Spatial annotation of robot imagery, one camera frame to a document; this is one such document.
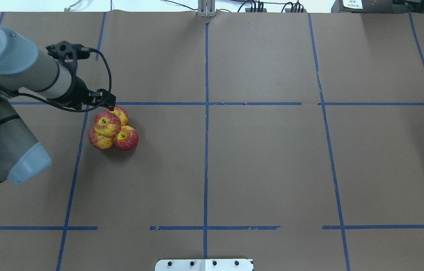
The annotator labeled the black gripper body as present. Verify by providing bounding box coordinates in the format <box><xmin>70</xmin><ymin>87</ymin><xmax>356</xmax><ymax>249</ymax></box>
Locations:
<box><xmin>46</xmin><ymin>41</ymin><xmax>95</xmax><ymax>110</ymax></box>

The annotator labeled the lone red yellow apple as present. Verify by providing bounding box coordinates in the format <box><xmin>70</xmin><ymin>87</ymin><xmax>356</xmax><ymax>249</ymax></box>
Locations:
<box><xmin>93</xmin><ymin>111</ymin><xmax>121</xmax><ymax>138</ymax></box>

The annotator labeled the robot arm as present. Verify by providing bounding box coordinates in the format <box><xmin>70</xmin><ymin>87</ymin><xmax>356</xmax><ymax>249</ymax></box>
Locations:
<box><xmin>0</xmin><ymin>26</ymin><xmax>116</xmax><ymax>185</ymax></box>

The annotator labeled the back red yellow apple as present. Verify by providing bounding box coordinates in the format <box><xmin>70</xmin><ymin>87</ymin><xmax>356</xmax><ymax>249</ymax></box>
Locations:
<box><xmin>108</xmin><ymin>106</ymin><xmax>129</xmax><ymax>126</ymax></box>

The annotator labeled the left front red yellow apple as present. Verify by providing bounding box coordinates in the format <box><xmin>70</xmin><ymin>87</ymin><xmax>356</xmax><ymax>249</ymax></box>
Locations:
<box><xmin>88</xmin><ymin>129</ymin><xmax>114</xmax><ymax>150</ymax></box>

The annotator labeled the right front red apple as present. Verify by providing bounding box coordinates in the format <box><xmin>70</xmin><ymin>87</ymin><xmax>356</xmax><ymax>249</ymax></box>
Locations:
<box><xmin>112</xmin><ymin>125</ymin><xmax>139</xmax><ymax>151</ymax></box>

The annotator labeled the brown paper table cover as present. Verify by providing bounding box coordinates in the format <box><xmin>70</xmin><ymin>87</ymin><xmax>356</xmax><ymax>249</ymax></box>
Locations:
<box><xmin>0</xmin><ymin>11</ymin><xmax>424</xmax><ymax>271</ymax></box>

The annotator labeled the dark grey control box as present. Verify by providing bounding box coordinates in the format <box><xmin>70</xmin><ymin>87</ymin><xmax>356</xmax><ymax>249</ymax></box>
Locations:
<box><xmin>330</xmin><ymin>0</ymin><xmax>411</xmax><ymax>14</ymax></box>

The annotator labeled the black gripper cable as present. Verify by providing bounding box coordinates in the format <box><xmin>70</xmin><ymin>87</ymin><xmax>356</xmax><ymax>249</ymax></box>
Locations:
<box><xmin>12</xmin><ymin>47</ymin><xmax>112</xmax><ymax>113</ymax></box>

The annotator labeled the grey aluminium frame post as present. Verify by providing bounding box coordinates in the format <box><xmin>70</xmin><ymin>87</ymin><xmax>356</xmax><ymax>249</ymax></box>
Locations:
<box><xmin>197</xmin><ymin>0</ymin><xmax>216</xmax><ymax>17</ymax></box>

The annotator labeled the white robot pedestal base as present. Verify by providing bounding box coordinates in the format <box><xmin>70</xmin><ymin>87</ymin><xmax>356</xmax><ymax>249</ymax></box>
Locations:
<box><xmin>154</xmin><ymin>259</ymin><xmax>254</xmax><ymax>271</ymax></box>

